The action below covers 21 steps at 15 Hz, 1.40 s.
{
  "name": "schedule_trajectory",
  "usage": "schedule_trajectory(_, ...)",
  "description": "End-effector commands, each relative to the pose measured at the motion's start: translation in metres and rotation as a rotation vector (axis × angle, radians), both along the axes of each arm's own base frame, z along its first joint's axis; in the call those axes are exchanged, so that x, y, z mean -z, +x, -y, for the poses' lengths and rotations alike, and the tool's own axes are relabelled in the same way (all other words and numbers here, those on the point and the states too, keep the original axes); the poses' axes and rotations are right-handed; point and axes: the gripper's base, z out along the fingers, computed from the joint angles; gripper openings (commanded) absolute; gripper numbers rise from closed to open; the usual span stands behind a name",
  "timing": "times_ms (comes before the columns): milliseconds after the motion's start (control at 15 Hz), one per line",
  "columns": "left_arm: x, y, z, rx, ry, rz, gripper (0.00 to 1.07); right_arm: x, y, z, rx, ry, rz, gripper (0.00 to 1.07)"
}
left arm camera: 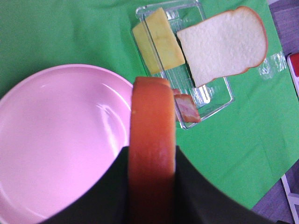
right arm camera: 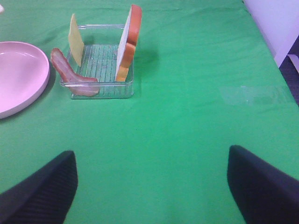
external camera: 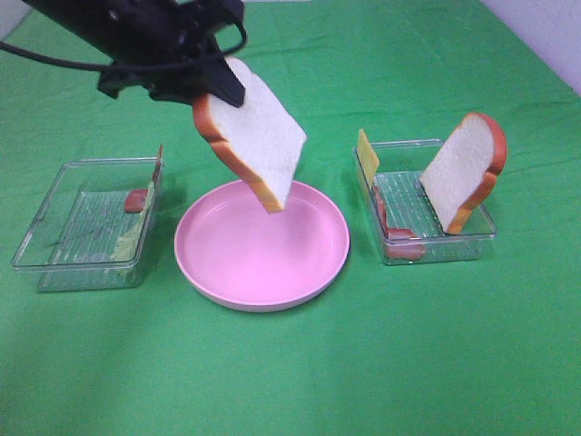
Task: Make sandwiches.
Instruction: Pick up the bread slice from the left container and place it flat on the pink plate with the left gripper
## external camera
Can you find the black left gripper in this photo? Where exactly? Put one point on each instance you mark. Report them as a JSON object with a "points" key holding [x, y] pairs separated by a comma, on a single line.
{"points": [[177, 52]]}

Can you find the white bread slice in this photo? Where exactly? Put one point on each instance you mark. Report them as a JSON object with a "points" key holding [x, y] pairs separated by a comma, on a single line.
{"points": [[465, 170], [258, 141]]}

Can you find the red bacon strip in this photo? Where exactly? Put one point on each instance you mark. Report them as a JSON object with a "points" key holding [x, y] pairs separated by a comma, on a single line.
{"points": [[407, 252], [137, 199]]}

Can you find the green lettuce leaf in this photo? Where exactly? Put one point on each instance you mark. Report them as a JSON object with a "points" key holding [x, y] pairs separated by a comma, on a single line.
{"points": [[126, 244]]}

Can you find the yellow cheese slice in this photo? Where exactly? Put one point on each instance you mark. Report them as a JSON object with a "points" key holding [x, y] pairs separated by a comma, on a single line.
{"points": [[368, 159]]}

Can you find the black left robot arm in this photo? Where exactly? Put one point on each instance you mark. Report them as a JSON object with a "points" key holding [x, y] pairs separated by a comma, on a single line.
{"points": [[90, 20]]}

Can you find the pink round plate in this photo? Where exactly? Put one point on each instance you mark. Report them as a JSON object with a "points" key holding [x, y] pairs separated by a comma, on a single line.
{"points": [[238, 255]]}

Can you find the clear left plastic container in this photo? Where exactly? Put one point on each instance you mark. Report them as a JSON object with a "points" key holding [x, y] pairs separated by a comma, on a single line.
{"points": [[69, 243]]}

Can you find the clear plastic container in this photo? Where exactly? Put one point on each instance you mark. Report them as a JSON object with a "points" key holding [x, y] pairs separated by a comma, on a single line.
{"points": [[400, 166], [69, 243]]}

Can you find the clear right plastic container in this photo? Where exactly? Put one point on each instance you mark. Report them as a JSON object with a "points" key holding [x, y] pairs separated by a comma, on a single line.
{"points": [[400, 166]]}

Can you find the green tablecloth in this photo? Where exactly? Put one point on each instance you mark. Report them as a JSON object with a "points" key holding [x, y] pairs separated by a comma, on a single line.
{"points": [[490, 347]]}

